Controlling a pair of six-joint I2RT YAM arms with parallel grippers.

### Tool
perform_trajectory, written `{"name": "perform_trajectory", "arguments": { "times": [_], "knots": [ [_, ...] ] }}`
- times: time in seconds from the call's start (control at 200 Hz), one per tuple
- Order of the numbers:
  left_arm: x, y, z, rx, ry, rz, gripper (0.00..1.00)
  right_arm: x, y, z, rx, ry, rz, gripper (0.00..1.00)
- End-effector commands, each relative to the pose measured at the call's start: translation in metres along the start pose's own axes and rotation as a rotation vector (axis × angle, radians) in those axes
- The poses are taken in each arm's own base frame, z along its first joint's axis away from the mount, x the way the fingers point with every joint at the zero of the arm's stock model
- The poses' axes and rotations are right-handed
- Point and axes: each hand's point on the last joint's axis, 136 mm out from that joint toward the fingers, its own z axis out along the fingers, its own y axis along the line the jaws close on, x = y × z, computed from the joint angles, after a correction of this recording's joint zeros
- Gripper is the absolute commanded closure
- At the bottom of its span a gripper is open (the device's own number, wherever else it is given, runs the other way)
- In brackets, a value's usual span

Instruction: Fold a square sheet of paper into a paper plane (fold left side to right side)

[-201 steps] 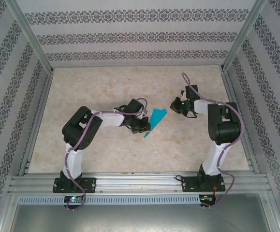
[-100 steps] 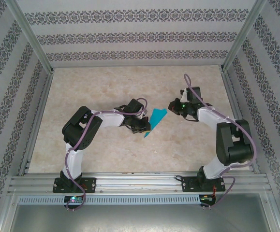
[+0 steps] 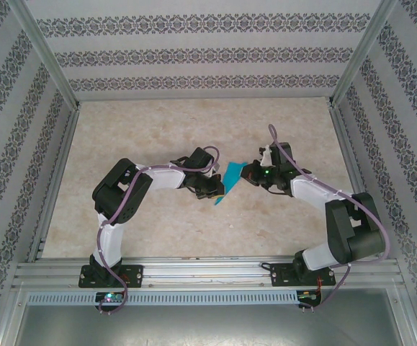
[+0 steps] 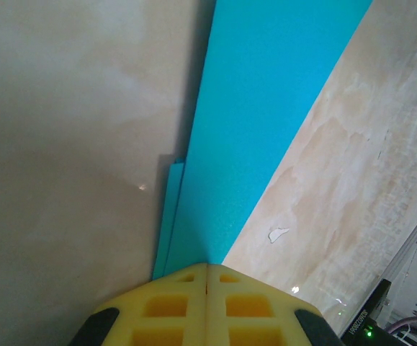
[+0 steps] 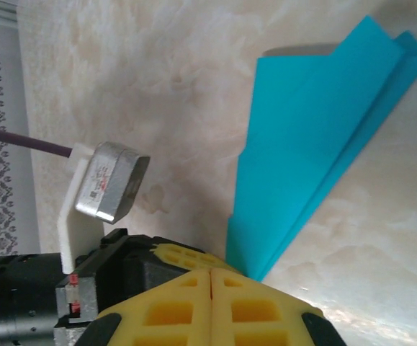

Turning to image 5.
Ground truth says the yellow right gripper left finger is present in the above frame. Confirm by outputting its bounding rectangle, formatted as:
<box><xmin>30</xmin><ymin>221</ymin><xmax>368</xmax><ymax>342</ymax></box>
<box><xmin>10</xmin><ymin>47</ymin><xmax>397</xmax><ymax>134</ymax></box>
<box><xmin>80</xmin><ymin>268</ymin><xmax>212</xmax><ymax>346</ymax></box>

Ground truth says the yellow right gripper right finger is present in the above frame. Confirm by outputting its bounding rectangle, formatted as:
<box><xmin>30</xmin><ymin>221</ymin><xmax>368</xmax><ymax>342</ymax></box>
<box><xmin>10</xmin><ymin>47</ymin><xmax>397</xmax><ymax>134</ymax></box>
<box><xmin>210</xmin><ymin>268</ymin><xmax>344</xmax><ymax>346</ymax></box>

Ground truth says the teal cloth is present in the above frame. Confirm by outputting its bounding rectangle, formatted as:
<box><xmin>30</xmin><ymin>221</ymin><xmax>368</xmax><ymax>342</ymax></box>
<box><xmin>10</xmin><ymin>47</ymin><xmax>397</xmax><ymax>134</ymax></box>
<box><xmin>225</xmin><ymin>14</ymin><xmax>417</xmax><ymax>282</ymax></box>

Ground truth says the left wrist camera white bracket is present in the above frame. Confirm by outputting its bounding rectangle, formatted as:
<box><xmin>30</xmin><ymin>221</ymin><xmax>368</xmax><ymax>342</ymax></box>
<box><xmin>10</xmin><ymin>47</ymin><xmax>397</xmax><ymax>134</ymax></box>
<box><xmin>55</xmin><ymin>141</ymin><xmax>151</xmax><ymax>275</ymax></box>

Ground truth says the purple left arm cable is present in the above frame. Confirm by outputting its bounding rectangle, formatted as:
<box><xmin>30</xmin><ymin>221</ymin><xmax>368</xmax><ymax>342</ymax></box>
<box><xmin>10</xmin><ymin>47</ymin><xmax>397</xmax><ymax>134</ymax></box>
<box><xmin>0</xmin><ymin>125</ymin><xmax>75</xmax><ymax>159</ymax></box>

